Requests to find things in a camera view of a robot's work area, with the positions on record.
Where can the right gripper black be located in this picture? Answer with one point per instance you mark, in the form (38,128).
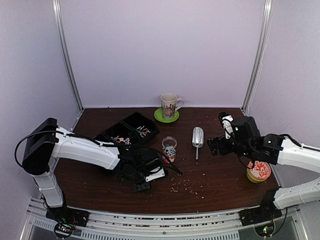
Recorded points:
(214,146)

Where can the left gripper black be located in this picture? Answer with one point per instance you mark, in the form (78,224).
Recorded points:
(138,188)

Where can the metal candy scoop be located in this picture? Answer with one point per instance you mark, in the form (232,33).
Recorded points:
(197,140)

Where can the black bin small lollipops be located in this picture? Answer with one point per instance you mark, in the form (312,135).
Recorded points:
(140,128)

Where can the clear plastic jar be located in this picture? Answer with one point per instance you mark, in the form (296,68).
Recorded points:
(169,145)

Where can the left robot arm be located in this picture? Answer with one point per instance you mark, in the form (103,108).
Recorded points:
(138,164)

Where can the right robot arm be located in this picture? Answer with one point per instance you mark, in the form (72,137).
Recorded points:
(242,137)

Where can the green saucer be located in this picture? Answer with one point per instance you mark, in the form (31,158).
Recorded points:
(158,115)

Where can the ceramic mug coral pattern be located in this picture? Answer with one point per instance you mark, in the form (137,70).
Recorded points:
(170,103)

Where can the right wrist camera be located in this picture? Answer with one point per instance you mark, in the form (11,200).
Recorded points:
(225,120)

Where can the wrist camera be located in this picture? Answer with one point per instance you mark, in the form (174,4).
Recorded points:
(155,174)
(225,120)

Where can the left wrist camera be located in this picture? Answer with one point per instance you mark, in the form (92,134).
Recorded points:
(155,174)

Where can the aluminium front rail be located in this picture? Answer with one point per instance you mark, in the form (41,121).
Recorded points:
(105,225)

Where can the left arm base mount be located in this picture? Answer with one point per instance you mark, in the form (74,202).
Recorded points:
(67,215)

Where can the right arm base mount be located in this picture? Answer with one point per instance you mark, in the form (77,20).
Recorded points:
(257,215)

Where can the right aluminium corner post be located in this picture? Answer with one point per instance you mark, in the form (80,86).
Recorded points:
(257,64)

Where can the aluminium corner post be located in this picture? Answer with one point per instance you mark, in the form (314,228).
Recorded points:
(65,53)
(257,64)

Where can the left aluminium corner post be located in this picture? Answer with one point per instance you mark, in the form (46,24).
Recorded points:
(65,53)

